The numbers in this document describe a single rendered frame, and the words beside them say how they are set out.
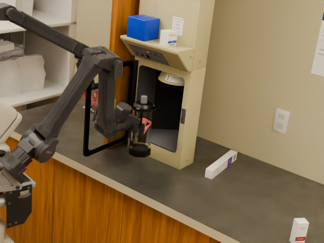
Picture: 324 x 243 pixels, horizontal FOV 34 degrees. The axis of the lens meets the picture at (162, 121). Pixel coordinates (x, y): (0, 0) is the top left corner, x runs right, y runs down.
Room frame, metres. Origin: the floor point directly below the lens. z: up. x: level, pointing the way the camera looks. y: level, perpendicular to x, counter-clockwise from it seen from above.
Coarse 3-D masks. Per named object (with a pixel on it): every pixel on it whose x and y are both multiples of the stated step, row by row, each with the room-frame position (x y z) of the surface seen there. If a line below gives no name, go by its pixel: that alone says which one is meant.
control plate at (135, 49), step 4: (132, 48) 2.29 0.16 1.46; (136, 48) 2.26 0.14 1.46; (140, 48) 2.24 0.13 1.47; (136, 52) 2.30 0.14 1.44; (140, 52) 2.27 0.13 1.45; (144, 52) 2.25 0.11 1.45; (152, 52) 2.20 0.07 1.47; (156, 52) 2.18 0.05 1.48; (140, 56) 2.31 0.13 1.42; (144, 56) 2.29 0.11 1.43; (152, 56) 2.24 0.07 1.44; (156, 56) 2.22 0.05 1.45; (160, 56) 2.20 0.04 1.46; (156, 60) 2.25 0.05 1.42; (160, 60) 2.22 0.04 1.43; (164, 60) 2.20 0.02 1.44; (168, 64) 2.21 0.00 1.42
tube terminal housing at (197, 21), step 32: (160, 0) 2.30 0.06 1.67; (192, 0) 2.21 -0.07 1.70; (160, 32) 2.29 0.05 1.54; (192, 32) 2.20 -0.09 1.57; (160, 64) 2.28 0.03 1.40; (192, 64) 2.19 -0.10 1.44; (192, 96) 2.21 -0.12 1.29; (192, 128) 2.24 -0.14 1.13; (160, 160) 2.25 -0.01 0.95; (192, 160) 2.27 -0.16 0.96
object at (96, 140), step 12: (96, 84) 2.15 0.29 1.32; (120, 84) 2.28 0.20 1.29; (96, 96) 2.15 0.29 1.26; (120, 96) 2.28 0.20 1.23; (96, 108) 2.15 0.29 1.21; (84, 120) 2.10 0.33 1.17; (84, 132) 2.10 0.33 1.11; (96, 132) 2.16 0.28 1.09; (120, 132) 2.30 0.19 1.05; (96, 144) 2.16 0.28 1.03; (84, 156) 2.10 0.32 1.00
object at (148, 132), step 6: (138, 108) 2.13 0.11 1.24; (150, 108) 2.14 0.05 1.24; (138, 114) 2.13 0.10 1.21; (144, 114) 2.13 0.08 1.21; (150, 114) 2.14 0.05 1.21; (150, 120) 2.15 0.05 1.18; (150, 126) 2.15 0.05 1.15; (132, 132) 2.14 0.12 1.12; (150, 132) 2.15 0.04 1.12; (132, 138) 2.14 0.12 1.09; (138, 138) 2.12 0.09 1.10; (144, 138) 2.13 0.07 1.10; (150, 138) 2.16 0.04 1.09; (132, 144) 2.14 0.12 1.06; (138, 144) 2.12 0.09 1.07; (144, 144) 2.13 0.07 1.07; (138, 150) 2.12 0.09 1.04; (144, 150) 2.13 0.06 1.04
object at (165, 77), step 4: (164, 72) 2.31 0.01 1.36; (160, 76) 2.32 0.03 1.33; (164, 76) 2.30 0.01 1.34; (168, 76) 2.28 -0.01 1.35; (172, 76) 2.28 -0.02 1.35; (176, 76) 2.27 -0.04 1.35; (160, 80) 2.30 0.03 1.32; (164, 80) 2.28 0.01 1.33; (168, 80) 2.28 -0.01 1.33; (172, 80) 2.27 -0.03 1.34; (176, 80) 2.27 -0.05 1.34; (180, 80) 2.27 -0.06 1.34; (172, 84) 2.26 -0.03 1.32; (176, 84) 2.26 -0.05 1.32; (180, 84) 2.26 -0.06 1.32
